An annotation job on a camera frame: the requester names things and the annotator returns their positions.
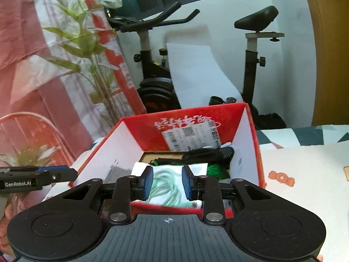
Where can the green mesh pouf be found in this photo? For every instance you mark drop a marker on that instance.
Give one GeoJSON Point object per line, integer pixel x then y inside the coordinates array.
{"type": "Point", "coordinates": [216, 170]}

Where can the black white dotted sock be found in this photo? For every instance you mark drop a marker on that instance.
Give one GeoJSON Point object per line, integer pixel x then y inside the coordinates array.
{"type": "Point", "coordinates": [210, 154]}

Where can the dark cloth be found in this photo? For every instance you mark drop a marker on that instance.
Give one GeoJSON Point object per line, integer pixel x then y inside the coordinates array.
{"type": "Point", "coordinates": [272, 120]}

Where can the white candy print blanket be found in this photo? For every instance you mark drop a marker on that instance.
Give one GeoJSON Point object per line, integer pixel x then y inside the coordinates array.
{"type": "Point", "coordinates": [308, 196]}

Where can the printed backdrop cloth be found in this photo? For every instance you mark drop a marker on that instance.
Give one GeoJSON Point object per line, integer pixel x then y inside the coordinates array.
{"type": "Point", "coordinates": [54, 73]}

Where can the white foam board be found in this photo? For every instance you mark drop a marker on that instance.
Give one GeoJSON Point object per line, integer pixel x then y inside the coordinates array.
{"type": "Point", "coordinates": [199, 76]}

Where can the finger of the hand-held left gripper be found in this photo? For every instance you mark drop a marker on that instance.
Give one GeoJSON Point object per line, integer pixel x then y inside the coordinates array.
{"type": "Point", "coordinates": [58, 175]}

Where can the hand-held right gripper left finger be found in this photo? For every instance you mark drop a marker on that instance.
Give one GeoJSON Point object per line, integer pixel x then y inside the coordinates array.
{"type": "Point", "coordinates": [147, 183]}

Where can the red strawberry print box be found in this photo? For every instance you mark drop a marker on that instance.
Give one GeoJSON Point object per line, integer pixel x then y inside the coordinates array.
{"type": "Point", "coordinates": [174, 120]}

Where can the wooden headboard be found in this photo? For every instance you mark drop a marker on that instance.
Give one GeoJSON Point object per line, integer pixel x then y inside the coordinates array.
{"type": "Point", "coordinates": [330, 54]}

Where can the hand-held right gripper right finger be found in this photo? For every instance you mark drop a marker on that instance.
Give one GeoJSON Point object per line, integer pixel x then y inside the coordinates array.
{"type": "Point", "coordinates": [188, 183]}

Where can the black exercise bike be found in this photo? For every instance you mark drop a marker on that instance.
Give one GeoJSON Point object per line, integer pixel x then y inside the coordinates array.
{"type": "Point", "coordinates": [152, 82]}

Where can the white plastic bag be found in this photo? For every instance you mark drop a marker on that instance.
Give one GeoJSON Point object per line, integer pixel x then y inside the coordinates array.
{"type": "Point", "coordinates": [111, 0]}

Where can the teal geometric print sheet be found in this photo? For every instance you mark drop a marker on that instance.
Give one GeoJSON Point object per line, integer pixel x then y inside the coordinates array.
{"type": "Point", "coordinates": [300, 136]}

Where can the grey knitted cloth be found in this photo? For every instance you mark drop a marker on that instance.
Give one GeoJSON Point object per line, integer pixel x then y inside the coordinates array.
{"type": "Point", "coordinates": [118, 173]}

